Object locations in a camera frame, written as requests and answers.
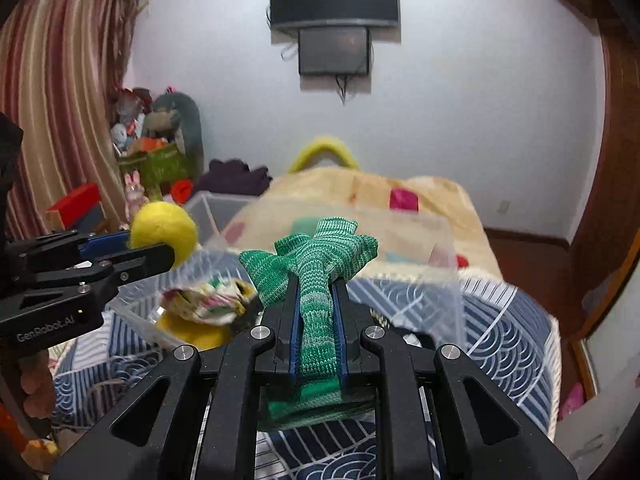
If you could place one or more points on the green knitted sock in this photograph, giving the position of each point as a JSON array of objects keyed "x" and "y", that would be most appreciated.
[{"x": 312, "y": 260}]

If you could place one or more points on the dark purple cloth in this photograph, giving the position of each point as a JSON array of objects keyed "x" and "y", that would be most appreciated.
[{"x": 232, "y": 176}]

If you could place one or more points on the beige printed blanket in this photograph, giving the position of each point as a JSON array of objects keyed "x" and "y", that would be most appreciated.
[{"x": 360, "y": 190}]

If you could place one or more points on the small black wall monitor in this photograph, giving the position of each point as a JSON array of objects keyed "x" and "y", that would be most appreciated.
[{"x": 334, "y": 51}]

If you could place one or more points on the grey plush toy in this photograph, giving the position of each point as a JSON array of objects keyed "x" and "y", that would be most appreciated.
[{"x": 185, "y": 125}]

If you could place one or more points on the pink rabbit toy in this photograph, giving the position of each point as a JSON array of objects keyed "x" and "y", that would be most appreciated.
[{"x": 133, "y": 192}]

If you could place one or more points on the green toy box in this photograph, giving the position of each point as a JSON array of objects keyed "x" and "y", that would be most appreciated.
[{"x": 160, "y": 165}]

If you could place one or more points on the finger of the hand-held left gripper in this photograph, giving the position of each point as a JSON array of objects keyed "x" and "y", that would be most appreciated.
[
  {"x": 147, "y": 260},
  {"x": 107, "y": 243}
]

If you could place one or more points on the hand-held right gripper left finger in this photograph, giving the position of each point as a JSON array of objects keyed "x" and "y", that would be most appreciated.
[{"x": 294, "y": 330}]

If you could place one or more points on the blue wave patterned quilt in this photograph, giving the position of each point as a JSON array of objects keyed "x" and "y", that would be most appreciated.
[{"x": 505, "y": 340}]

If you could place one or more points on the red box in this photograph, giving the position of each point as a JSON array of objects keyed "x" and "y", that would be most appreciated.
[{"x": 75, "y": 200}]

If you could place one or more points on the floral patterned cloth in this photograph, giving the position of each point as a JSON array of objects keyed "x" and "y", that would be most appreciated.
[{"x": 210, "y": 300}]

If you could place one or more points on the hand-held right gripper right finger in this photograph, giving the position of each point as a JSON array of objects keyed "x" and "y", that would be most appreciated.
[{"x": 340, "y": 332}]

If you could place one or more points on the striped red beige curtain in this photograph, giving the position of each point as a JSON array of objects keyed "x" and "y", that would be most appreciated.
[{"x": 60, "y": 85}]

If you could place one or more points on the pink cloth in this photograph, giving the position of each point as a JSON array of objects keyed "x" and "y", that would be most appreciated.
[{"x": 573, "y": 402}]

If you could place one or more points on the yellow plush ball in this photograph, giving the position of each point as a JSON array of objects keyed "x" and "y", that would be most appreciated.
[{"x": 165, "y": 225}]

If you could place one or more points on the white wall outlet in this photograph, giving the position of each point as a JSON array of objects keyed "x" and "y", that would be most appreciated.
[{"x": 504, "y": 206}]

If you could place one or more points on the yellow plush toy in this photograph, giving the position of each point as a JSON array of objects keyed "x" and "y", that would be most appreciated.
[{"x": 200, "y": 336}]

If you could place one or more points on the pile of small toys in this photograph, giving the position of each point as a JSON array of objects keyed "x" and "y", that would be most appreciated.
[{"x": 127, "y": 120}]

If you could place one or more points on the red cloth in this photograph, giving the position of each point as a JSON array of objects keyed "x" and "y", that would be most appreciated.
[{"x": 182, "y": 191}]

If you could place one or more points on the yellow plush arch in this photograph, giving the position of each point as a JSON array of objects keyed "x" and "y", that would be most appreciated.
[{"x": 325, "y": 146}]

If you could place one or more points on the clear plastic storage box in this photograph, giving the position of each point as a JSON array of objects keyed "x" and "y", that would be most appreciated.
[{"x": 220, "y": 206}]

